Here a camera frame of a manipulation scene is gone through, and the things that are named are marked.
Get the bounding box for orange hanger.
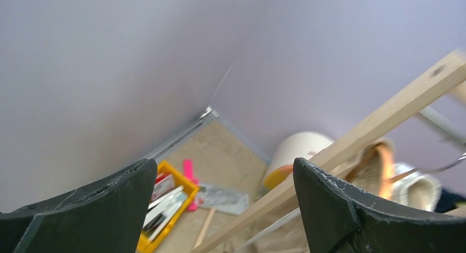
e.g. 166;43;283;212
344;142;395;200

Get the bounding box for beige shorts on hanger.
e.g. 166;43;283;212
244;139;395;252

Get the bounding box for yellow plastic bin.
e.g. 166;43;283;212
137;161;199;252

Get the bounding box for white shorts on hanger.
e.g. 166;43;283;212
390;172;442;212

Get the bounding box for navy shorts on hanger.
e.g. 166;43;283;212
434;188;465;213

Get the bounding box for wooden clothes rack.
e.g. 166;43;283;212
193;51;465;252

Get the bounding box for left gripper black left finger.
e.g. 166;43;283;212
1;158;157;252

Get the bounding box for printed flat package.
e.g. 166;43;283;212
196;183;249;216

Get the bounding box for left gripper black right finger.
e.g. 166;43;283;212
293;158;465;252

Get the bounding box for round drawer cabinet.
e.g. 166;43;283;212
263;131;334;191

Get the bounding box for pink plastic clip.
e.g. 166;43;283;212
183;159;199;212

